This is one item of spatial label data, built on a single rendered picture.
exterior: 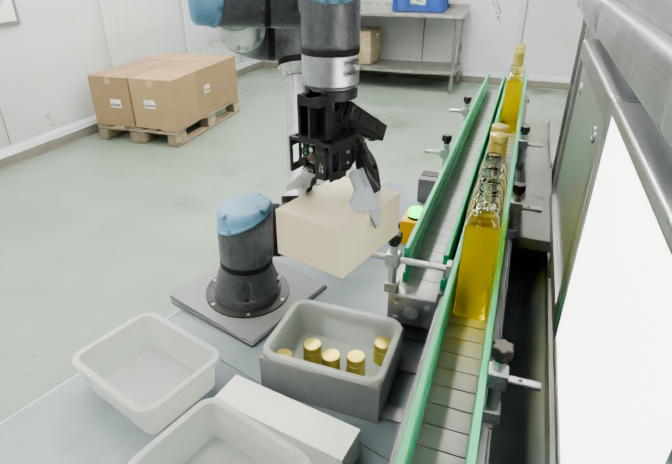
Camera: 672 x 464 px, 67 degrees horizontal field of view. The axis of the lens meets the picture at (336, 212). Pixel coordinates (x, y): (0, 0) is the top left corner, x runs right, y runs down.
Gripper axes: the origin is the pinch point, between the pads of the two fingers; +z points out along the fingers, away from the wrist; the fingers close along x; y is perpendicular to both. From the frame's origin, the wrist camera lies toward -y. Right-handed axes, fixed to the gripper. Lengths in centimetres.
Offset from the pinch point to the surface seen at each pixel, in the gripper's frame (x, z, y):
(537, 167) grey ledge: 6, 23, -96
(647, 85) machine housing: 36.2, -25.4, 4.5
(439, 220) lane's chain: -3, 23, -47
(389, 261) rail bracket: 1.9, 15.0, -13.0
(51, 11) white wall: -399, 6, -163
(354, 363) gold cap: 3.0, 29.4, -0.1
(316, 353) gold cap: -4.6, 30.1, 1.2
